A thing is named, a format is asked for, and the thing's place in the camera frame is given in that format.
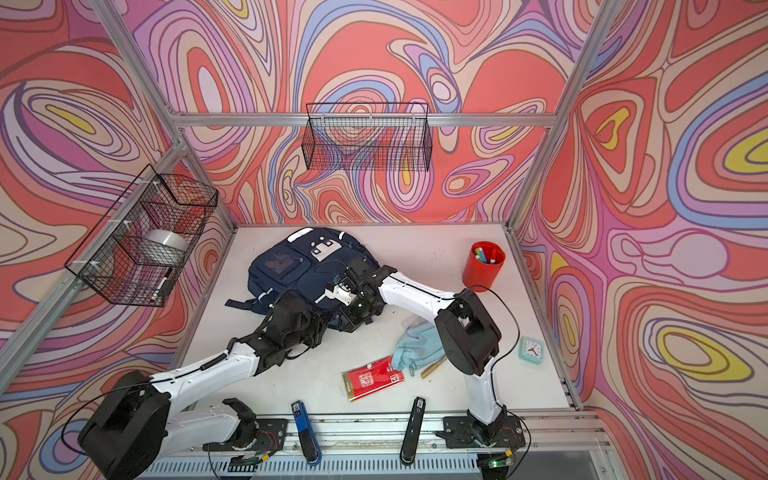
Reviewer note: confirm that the red packet with white label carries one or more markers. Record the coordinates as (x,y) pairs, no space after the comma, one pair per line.
(371,378)

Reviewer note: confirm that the silver tape roll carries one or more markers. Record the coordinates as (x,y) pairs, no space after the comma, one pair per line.
(163,247)

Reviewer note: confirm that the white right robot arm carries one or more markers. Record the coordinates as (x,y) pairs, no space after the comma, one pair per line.
(469,336)

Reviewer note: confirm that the black wire basket on rear wall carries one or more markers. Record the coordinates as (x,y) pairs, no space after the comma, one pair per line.
(367,136)

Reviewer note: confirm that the black wire basket on left wall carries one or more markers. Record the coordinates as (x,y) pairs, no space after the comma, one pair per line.
(162,218)

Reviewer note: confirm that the navy blue backpack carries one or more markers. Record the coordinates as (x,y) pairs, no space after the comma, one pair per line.
(306,261)

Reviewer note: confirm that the mint green small clock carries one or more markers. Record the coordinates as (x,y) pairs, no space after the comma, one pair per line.
(531,350)

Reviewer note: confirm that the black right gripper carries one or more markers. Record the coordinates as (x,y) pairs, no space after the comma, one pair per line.
(355,320)

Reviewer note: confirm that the wooden pencil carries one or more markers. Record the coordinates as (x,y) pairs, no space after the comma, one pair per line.
(432,368)

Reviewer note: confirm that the black stapler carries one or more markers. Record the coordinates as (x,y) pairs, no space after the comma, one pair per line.
(410,442)

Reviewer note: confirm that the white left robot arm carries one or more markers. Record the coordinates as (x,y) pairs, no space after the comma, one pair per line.
(144,418)

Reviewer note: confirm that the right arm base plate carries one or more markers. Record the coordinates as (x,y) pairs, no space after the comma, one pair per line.
(467,432)

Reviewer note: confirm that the clear plastic pen box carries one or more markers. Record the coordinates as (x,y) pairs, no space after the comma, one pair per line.
(413,321)

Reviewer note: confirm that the blue stapler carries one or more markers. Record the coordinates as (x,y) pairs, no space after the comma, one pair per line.
(307,440)

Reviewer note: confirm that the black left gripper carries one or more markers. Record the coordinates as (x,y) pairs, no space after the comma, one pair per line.
(319,321)

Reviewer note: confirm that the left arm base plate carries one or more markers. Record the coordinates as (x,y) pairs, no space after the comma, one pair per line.
(263,436)

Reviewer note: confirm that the black wire basket on wall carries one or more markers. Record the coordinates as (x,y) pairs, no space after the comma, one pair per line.
(367,136)
(162,218)

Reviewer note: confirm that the red pen cup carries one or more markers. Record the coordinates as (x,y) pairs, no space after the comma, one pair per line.
(484,263)

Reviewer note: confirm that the light blue pencil case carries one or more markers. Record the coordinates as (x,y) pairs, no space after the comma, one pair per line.
(420,346)

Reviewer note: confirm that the black marker in left basket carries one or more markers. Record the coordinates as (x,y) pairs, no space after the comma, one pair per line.
(159,292)

